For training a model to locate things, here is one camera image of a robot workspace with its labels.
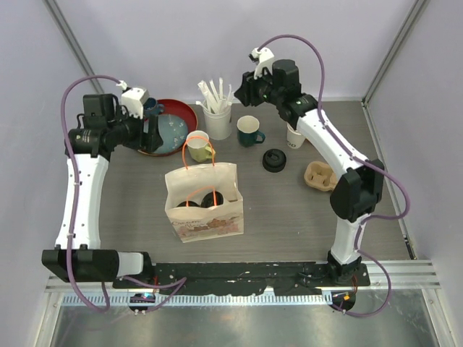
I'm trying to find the purple cable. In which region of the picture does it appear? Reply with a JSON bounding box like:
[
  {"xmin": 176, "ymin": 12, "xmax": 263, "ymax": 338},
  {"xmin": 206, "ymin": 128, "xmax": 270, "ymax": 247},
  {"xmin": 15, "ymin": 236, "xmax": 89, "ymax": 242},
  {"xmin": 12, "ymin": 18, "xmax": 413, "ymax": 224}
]
[
  {"xmin": 60, "ymin": 74, "xmax": 187, "ymax": 314},
  {"xmin": 257, "ymin": 34, "xmax": 412, "ymax": 318}
]

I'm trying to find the wrapped white straw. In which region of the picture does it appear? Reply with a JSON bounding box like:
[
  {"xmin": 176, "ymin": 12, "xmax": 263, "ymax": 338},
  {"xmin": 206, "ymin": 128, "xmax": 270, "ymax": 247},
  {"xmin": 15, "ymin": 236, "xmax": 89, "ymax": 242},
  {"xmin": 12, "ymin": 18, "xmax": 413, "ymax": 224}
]
[{"xmin": 197, "ymin": 77, "xmax": 234, "ymax": 114}]

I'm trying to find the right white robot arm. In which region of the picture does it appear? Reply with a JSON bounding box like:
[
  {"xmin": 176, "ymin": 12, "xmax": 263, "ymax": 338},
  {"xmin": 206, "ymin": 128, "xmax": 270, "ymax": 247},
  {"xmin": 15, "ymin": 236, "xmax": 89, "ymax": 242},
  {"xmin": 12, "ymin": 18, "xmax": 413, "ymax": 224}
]
[{"xmin": 234, "ymin": 59, "xmax": 384, "ymax": 286}]

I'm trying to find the yellow mug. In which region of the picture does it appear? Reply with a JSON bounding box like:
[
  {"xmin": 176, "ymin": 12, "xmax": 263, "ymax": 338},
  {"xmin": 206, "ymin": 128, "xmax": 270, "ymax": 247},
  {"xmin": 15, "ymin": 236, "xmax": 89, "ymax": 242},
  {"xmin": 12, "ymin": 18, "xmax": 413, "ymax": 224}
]
[{"xmin": 186, "ymin": 130, "xmax": 216, "ymax": 163}]

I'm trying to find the red round tray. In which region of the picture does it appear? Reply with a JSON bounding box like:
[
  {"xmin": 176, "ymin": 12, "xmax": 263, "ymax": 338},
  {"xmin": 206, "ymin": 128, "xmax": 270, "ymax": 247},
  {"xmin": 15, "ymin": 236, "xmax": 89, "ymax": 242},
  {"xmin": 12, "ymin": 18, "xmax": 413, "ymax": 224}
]
[{"xmin": 139, "ymin": 99, "xmax": 197, "ymax": 157}]

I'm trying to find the stack of black cup lids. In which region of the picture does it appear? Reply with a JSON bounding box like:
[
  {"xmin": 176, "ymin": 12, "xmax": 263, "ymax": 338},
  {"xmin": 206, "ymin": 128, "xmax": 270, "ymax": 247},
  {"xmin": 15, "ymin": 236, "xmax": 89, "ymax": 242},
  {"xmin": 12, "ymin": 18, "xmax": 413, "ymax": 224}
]
[{"xmin": 262, "ymin": 148, "xmax": 286, "ymax": 173}]

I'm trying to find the blue mug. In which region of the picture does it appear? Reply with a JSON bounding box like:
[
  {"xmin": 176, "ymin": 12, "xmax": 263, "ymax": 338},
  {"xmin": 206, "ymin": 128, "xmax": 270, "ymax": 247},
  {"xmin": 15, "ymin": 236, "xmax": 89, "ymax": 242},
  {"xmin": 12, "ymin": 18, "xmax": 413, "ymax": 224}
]
[{"xmin": 143, "ymin": 97, "xmax": 165, "ymax": 118}]

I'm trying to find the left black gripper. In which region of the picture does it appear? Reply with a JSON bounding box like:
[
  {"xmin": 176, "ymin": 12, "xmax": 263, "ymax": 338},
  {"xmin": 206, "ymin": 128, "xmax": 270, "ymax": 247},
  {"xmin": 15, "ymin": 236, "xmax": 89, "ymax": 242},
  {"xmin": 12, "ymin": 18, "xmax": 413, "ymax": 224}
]
[{"xmin": 108, "ymin": 106, "xmax": 163, "ymax": 153}]

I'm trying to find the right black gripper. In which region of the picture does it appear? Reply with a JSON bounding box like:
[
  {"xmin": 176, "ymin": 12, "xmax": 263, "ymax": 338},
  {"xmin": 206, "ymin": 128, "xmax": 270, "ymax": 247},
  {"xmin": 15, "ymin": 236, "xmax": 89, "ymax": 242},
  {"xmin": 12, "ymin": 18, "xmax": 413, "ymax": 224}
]
[{"xmin": 234, "ymin": 65, "xmax": 282, "ymax": 108}]

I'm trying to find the black lid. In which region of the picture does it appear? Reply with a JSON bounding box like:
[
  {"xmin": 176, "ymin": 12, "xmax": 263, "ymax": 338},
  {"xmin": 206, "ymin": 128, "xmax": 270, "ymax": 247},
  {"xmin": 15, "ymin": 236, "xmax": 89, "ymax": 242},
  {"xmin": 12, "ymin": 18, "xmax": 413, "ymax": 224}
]
[
  {"xmin": 177, "ymin": 201, "xmax": 200, "ymax": 207},
  {"xmin": 200, "ymin": 191, "xmax": 224, "ymax": 208}
]

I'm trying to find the stack of white paper cups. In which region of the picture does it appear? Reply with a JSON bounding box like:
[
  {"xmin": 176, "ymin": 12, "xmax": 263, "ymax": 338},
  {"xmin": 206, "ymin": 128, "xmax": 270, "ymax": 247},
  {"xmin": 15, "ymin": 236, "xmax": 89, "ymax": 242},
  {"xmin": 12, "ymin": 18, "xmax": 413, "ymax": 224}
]
[{"xmin": 286, "ymin": 124, "xmax": 305, "ymax": 149}]

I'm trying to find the dark green mug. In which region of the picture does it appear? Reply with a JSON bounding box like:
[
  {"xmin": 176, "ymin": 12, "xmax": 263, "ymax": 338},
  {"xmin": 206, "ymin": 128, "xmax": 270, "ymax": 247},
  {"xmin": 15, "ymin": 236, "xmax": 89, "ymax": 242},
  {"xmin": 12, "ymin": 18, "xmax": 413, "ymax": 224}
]
[{"xmin": 237, "ymin": 115, "xmax": 266, "ymax": 147}]

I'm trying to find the white straw holder cup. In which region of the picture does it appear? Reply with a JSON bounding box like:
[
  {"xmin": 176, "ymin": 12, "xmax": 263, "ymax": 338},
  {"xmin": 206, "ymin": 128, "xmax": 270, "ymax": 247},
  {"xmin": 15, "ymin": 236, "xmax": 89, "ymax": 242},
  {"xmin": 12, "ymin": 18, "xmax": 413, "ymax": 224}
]
[{"xmin": 202, "ymin": 102, "xmax": 232, "ymax": 140}]

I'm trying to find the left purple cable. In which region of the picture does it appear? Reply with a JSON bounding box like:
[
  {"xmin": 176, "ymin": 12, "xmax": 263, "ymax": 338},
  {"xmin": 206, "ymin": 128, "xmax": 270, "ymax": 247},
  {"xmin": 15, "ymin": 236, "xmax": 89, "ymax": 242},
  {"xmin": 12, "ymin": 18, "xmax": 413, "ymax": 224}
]
[{"xmin": 60, "ymin": 74, "xmax": 187, "ymax": 314}]

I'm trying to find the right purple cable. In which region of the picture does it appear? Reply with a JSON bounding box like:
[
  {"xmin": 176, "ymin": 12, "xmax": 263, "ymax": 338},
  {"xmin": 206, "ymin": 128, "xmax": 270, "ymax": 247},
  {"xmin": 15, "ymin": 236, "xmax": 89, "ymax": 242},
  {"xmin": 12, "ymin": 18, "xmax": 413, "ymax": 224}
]
[{"xmin": 257, "ymin": 34, "xmax": 412, "ymax": 318}]

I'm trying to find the blue grey plate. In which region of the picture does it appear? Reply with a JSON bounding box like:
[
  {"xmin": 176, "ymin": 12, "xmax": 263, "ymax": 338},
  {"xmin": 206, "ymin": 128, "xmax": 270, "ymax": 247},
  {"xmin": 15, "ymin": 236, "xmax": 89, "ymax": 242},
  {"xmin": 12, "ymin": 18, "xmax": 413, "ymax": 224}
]
[{"xmin": 154, "ymin": 114, "xmax": 188, "ymax": 155}]

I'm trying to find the printed paper takeout bag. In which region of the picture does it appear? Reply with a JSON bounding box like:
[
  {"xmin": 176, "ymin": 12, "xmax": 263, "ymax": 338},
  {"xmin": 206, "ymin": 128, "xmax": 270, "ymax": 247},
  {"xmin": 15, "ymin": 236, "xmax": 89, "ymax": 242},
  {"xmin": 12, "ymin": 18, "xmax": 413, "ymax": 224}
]
[{"xmin": 164, "ymin": 152, "xmax": 245, "ymax": 243}]

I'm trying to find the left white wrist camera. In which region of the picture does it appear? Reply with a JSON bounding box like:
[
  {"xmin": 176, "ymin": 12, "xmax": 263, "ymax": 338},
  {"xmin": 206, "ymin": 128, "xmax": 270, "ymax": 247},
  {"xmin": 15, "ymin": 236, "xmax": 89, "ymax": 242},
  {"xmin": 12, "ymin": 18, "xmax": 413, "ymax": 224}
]
[{"xmin": 121, "ymin": 87, "xmax": 149, "ymax": 119}]

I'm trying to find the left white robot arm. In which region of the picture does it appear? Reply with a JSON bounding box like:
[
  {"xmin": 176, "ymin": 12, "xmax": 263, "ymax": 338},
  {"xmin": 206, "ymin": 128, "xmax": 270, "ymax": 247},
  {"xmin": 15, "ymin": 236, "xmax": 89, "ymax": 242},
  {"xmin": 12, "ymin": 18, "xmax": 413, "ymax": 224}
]
[{"xmin": 41, "ymin": 87, "xmax": 163, "ymax": 288}]

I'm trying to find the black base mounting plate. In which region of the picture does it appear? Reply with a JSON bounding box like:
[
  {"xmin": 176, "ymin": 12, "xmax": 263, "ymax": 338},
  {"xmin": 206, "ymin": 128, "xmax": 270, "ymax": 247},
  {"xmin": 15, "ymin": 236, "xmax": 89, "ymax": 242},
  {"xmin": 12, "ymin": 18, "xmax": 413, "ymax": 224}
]
[{"xmin": 132, "ymin": 262, "xmax": 370, "ymax": 296}]

